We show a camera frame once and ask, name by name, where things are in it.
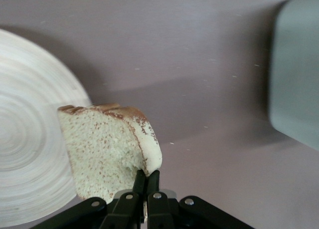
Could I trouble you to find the brown bread slice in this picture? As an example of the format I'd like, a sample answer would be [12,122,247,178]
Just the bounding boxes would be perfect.
[57,103,163,205]

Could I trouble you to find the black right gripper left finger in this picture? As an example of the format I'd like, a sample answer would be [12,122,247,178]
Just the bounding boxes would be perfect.
[29,169,147,229]

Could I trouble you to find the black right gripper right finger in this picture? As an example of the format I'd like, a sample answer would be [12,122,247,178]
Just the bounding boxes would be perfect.
[146,170,256,229]

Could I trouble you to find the beige and chrome toaster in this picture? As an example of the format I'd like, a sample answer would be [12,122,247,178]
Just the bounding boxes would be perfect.
[270,0,319,152]

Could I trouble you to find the round light wooden plate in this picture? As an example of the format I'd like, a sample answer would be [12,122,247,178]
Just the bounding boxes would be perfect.
[0,28,92,226]

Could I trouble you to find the brown table cover mat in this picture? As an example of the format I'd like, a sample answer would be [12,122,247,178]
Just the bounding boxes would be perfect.
[0,0,319,229]

